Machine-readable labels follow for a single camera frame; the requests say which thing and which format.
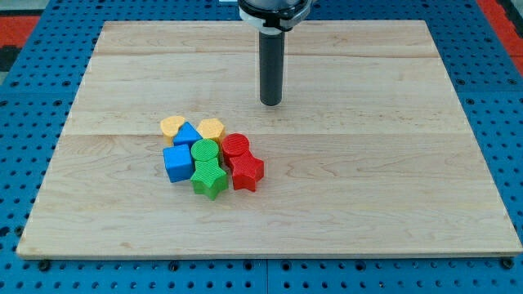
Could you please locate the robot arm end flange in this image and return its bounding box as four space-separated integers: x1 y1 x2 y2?
238 0 314 35

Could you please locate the red circle block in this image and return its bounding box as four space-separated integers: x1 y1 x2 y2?
221 133 250 167

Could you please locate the green circle block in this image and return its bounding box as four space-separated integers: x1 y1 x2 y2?
190 139 219 162

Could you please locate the blue triangle block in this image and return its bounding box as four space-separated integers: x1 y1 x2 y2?
172 122 203 148

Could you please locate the red star block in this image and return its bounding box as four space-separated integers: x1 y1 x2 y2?
230 151 265 192

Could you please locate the yellow hexagon block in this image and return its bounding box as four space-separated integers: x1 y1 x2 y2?
196 118 226 144

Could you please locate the green star block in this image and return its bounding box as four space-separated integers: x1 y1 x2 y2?
190 158 229 201

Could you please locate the blue cube block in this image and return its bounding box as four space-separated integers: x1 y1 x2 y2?
163 145 194 183

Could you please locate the yellow heart block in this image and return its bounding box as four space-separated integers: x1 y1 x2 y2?
160 116 186 146

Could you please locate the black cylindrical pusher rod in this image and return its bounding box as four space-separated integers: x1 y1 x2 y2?
258 33 285 106

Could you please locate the wooden board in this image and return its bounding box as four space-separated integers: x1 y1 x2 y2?
16 20 522 260

